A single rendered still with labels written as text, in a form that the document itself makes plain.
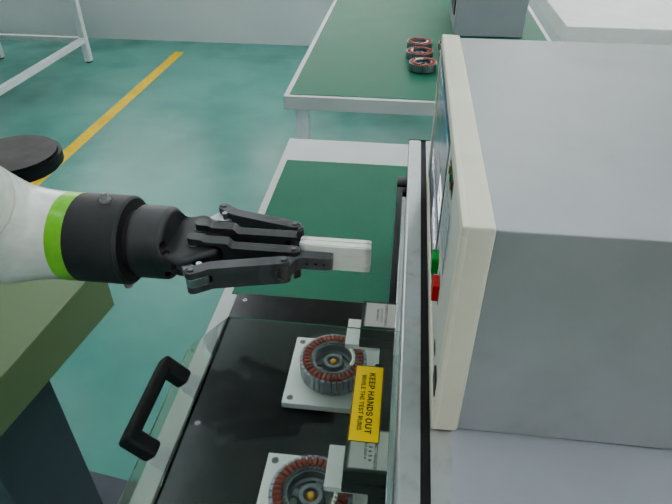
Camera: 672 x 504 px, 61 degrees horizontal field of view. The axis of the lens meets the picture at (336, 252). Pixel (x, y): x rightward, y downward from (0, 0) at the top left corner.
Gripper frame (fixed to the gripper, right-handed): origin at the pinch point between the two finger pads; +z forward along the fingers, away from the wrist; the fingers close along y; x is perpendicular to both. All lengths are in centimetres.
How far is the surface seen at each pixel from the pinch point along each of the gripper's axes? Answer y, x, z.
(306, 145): -114, -44, -23
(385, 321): -19.0, -26.2, 5.3
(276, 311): -36, -41, -16
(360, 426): 11.4, -11.7, 3.7
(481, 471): 18.2, -6.7, 13.7
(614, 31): -80, 1, 47
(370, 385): 6.3, -11.7, 4.3
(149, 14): -468, -97, -224
